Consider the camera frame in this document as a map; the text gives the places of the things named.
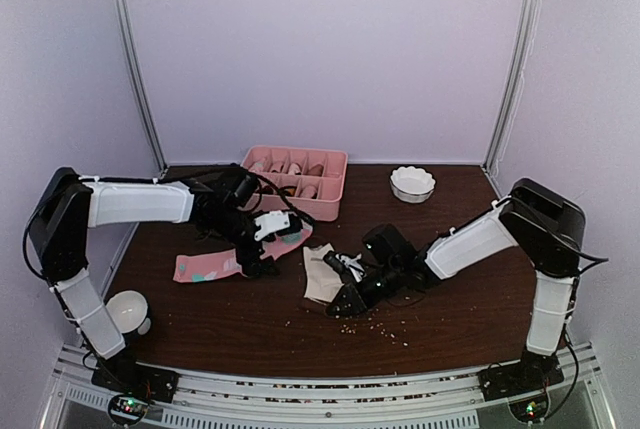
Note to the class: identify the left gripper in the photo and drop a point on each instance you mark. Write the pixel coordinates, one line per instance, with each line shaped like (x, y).
(256, 268)

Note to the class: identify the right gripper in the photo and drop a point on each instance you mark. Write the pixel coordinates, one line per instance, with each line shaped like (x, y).
(358, 305)

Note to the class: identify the beige sock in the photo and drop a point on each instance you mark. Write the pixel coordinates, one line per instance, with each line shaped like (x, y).
(322, 282)

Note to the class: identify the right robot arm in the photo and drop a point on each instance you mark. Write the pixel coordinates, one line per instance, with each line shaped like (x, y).
(465, 278)

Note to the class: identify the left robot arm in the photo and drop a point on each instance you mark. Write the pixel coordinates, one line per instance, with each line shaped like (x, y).
(72, 204)

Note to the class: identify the pink patterned sock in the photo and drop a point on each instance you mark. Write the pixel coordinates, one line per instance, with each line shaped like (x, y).
(215, 266)

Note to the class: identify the pink divided organizer box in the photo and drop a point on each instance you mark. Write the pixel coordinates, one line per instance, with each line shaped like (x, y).
(312, 179)

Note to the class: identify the white scalloped bowl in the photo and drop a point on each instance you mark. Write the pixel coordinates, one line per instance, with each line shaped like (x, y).
(411, 184)

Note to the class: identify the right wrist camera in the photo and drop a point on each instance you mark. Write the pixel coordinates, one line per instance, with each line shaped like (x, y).
(353, 264)

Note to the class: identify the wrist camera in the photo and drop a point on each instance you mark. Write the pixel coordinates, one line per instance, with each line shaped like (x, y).
(353, 264)
(277, 223)

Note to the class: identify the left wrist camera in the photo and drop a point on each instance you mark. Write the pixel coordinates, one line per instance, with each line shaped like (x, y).
(277, 223)

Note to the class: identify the aluminium front rail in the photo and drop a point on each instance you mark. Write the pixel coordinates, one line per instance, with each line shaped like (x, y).
(444, 399)

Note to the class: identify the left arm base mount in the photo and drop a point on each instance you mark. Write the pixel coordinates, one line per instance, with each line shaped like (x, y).
(127, 376)

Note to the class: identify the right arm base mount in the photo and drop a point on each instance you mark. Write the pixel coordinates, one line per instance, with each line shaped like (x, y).
(514, 379)

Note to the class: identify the left aluminium corner post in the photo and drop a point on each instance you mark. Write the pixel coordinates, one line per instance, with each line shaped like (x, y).
(137, 84)

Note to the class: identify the aluminium corner post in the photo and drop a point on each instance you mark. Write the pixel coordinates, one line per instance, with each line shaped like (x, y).
(515, 79)
(137, 84)

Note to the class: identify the right aluminium corner post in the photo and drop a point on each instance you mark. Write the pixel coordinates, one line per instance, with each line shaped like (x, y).
(515, 79)

